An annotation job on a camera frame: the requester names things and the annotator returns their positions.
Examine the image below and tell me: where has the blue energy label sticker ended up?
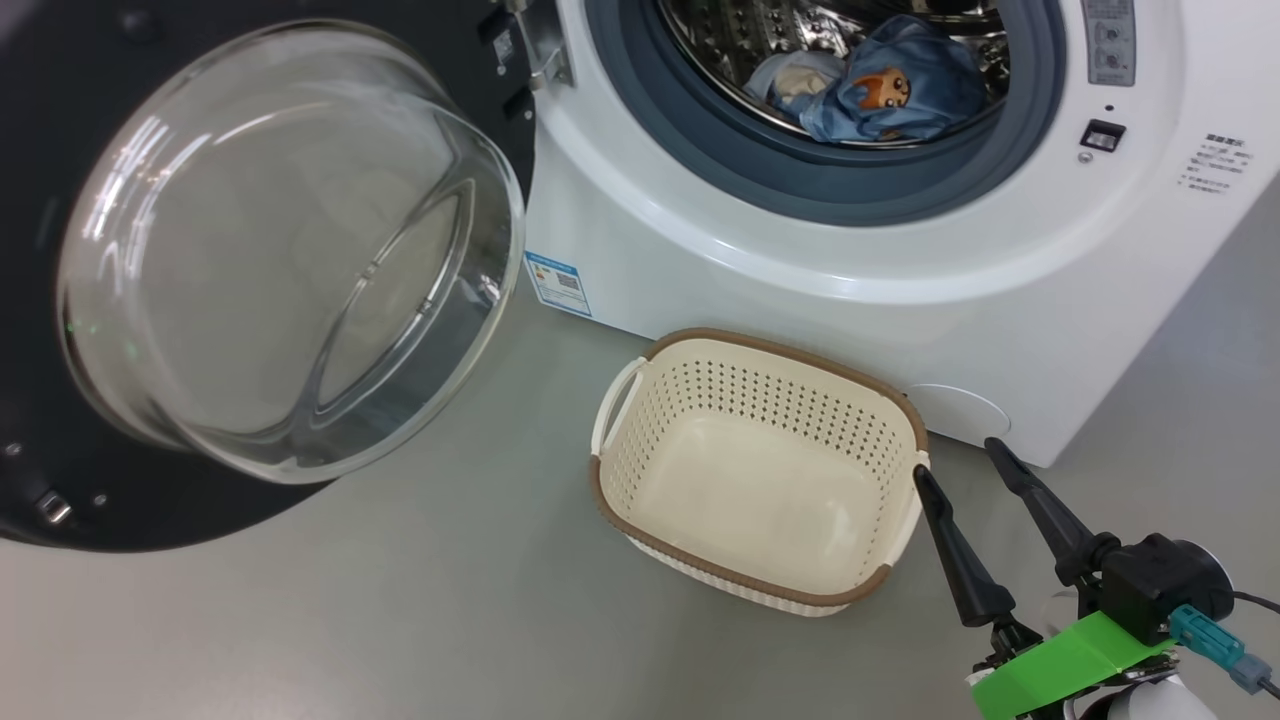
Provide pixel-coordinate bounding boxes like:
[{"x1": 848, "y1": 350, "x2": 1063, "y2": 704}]
[{"x1": 525, "y1": 250, "x2": 593, "y2": 318}]

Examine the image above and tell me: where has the black round glass washer door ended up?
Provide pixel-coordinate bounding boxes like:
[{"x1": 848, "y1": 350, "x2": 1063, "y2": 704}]
[{"x1": 0, "y1": 0, "x2": 576, "y2": 553}]

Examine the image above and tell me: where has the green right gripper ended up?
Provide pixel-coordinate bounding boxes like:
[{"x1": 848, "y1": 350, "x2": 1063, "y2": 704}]
[{"x1": 913, "y1": 437, "x2": 1181, "y2": 720}]

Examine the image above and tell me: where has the white front-load washing machine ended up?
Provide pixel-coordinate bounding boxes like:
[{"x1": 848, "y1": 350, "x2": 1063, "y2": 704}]
[{"x1": 520, "y1": 0, "x2": 1280, "y2": 469}]

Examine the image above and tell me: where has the round white filter cover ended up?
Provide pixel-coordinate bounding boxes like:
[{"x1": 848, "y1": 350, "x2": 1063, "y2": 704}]
[{"x1": 905, "y1": 385, "x2": 1011, "y2": 441}]

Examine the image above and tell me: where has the grey instruction label plate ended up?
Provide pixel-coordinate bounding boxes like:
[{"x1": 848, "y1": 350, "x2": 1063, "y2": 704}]
[{"x1": 1080, "y1": 0, "x2": 1138, "y2": 88}]

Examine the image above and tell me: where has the cream perforated laundry basket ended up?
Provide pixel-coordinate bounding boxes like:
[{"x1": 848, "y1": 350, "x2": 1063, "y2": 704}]
[{"x1": 588, "y1": 328, "x2": 931, "y2": 618}]

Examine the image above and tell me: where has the teal right camera connector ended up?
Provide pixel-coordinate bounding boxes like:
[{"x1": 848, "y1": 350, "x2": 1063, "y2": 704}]
[{"x1": 1168, "y1": 603, "x2": 1276, "y2": 696}]

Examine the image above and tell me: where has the printed warning text label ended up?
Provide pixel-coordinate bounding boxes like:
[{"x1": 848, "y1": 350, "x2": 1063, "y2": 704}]
[{"x1": 1180, "y1": 130, "x2": 1259, "y2": 196}]

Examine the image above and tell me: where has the blue cartoon print garment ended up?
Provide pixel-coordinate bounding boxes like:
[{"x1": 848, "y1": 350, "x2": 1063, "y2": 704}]
[{"x1": 745, "y1": 50, "x2": 851, "y2": 113}]

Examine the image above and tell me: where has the grey rubber door gasket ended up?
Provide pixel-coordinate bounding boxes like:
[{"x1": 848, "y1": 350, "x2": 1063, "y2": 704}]
[{"x1": 585, "y1": 0, "x2": 1066, "y2": 229}]

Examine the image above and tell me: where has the blue cartoon bear garment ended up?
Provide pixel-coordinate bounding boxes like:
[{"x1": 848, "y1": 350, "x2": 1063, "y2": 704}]
[{"x1": 798, "y1": 15, "x2": 991, "y2": 146}]

